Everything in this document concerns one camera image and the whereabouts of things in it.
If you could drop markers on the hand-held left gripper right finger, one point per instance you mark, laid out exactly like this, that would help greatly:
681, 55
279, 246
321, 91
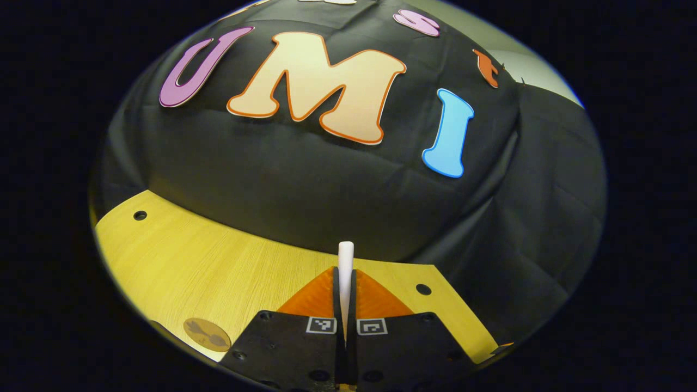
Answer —
403, 348

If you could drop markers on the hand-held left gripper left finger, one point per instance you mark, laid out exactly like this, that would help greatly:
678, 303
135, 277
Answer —
288, 348

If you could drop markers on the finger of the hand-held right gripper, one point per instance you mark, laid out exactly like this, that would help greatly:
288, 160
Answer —
503, 346

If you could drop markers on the round cork coaster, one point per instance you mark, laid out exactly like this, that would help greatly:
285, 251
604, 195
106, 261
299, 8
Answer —
207, 334

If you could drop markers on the white toothbrush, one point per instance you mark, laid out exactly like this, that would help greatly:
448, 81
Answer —
346, 261

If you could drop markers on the black backdrop cloth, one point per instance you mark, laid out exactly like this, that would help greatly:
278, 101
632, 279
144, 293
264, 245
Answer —
326, 185

